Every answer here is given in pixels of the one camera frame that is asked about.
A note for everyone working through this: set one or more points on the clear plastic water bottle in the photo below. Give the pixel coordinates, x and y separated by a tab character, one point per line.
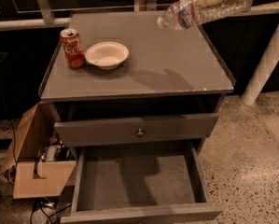
184	14

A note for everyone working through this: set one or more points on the grey wooden drawer cabinet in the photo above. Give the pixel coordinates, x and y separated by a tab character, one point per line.
167	73

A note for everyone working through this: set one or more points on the round metal drawer knob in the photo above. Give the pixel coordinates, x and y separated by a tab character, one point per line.
140	132

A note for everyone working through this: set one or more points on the grey top drawer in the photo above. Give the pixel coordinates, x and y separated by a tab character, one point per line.
100	132

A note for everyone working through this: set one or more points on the grey open middle drawer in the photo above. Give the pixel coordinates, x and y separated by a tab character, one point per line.
151	183

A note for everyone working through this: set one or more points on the white diagonal support pole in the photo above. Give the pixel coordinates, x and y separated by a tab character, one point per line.
265	67

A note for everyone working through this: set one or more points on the white paper bowl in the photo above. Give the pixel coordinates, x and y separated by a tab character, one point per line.
107	55

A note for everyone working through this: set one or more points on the red cola can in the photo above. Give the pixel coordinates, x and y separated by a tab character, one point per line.
73	51

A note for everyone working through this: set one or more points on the open cardboard box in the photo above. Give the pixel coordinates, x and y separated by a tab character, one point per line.
34	179

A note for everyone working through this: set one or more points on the metal window railing frame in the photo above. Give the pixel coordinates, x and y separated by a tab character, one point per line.
27	22

